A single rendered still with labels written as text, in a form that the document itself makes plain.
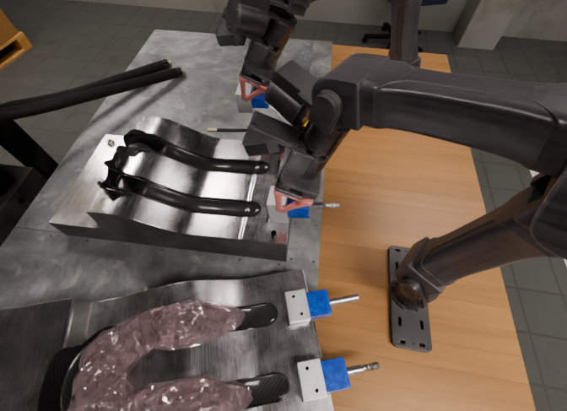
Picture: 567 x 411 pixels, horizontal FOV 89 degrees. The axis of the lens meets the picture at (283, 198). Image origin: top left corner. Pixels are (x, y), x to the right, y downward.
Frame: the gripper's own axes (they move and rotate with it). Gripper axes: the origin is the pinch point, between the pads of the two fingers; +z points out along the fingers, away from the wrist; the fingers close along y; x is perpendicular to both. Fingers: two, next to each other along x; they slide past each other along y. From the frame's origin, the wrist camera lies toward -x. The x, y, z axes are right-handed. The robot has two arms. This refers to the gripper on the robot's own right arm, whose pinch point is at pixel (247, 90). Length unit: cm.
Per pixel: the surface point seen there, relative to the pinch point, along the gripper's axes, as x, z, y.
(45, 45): -154, 187, -164
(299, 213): 14.4, -5.3, 31.2
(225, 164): 0.7, 7.2, 17.6
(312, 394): 20, -4, 59
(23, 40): -167, 186, -158
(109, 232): -16.8, 19.5, 35.9
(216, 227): 2.2, 5.6, 33.9
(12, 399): -17, 12, 64
